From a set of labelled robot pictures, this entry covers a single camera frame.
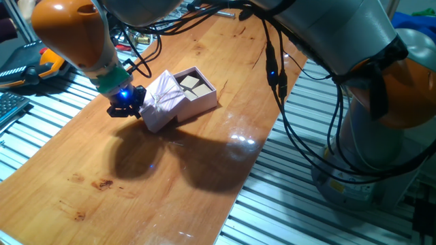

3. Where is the black bar clamp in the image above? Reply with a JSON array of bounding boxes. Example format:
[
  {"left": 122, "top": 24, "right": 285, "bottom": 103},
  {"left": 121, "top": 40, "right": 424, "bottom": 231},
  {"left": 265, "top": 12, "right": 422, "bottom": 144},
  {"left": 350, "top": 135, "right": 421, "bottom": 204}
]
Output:
[{"left": 204, "top": 6, "right": 255, "bottom": 21}]

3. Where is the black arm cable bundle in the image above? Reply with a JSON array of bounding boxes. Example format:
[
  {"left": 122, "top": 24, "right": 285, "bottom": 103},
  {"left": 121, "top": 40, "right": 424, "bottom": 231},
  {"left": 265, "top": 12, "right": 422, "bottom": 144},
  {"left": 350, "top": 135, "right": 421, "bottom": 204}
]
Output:
[{"left": 115, "top": 0, "right": 436, "bottom": 178}]

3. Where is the blue plastic bag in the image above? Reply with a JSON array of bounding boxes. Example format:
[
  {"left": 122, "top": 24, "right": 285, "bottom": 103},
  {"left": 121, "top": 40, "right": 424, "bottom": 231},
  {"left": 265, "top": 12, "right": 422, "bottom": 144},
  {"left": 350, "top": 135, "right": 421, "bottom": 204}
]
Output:
[{"left": 391, "top": 12, "right": 436, "bottom": 35}]

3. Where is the pink gift box base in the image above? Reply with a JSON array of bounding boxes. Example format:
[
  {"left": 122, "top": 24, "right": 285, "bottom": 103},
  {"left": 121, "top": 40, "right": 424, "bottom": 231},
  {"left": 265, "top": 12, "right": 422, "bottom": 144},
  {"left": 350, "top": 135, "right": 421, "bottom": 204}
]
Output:
[{"left": 172, "top": 65, "right": 218, "bottom": 123}]

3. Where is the glossy wooden board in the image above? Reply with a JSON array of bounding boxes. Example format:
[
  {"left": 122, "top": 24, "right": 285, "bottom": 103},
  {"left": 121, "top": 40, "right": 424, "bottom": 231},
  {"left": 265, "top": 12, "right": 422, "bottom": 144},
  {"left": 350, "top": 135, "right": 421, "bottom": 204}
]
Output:
[{"left": 0, "top": 3, "right": 309, "bottom": 245}]

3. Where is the silver tripod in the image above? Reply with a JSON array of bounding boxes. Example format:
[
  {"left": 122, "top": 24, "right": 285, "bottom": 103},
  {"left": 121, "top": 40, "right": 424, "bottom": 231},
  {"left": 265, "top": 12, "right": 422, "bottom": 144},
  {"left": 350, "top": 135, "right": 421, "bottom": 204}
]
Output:
[{"left": 6, "top": 0, "right": 35, "bottom": 44}]

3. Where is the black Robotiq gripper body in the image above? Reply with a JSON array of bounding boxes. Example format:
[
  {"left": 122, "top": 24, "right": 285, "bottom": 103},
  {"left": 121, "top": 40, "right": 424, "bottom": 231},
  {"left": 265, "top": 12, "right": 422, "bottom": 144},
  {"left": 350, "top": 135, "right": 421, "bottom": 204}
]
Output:
[{"left": 112, "top": 84, "right": 147, "bottom": 112}]

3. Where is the green gripper mount flange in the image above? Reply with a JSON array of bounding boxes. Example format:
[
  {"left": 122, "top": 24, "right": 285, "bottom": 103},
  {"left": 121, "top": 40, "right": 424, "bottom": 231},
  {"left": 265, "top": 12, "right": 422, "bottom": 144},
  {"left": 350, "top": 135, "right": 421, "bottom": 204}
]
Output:
[{"left": 96, "top": 65, "right": 134, "bottom": 95}]

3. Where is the black computer keyboard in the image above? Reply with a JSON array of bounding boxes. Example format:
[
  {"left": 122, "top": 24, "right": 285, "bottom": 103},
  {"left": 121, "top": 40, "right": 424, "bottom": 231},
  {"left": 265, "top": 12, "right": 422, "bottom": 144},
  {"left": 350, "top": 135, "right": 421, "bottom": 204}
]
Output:
[{"left": 0, "top": 91, "right": 31, "bottom": 129}]

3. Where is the orange black teach pendant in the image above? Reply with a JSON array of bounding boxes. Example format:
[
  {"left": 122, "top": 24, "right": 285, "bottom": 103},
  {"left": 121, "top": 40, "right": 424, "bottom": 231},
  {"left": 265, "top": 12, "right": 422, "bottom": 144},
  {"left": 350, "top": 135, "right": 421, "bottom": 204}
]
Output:
[{"left": 0, "top": 39, "right": 69, "bottom": 89}]

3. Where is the brass metal fitting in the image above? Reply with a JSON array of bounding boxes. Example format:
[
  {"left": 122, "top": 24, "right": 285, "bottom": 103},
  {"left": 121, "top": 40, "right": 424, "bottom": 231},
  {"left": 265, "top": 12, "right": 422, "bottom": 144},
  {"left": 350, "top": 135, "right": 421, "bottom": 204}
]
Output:
[{"left": 134, "top": 33, "right": 153, "bottom": 46}]

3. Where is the pink ribboned casing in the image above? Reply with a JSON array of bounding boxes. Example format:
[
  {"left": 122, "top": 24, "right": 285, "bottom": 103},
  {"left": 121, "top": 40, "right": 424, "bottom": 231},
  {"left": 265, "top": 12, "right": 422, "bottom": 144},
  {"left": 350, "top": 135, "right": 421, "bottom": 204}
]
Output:
[{"left": 138, "top": 69, "right": 187, "bottom": 133}]

